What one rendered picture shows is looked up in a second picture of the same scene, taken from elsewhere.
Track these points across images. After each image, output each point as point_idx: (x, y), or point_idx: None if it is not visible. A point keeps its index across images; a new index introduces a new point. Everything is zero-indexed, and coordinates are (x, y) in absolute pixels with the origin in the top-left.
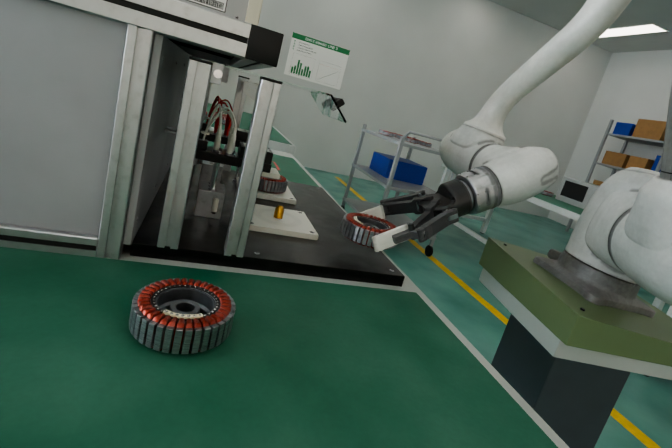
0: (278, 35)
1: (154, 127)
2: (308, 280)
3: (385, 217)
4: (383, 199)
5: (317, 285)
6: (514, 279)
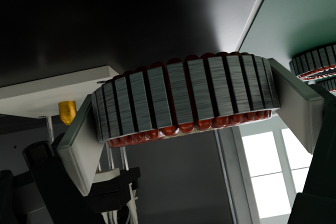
0: None
1: (208, 183)
2: (245, 28)
3: (68, 148)
4: None
5: (266, 22)
6: None
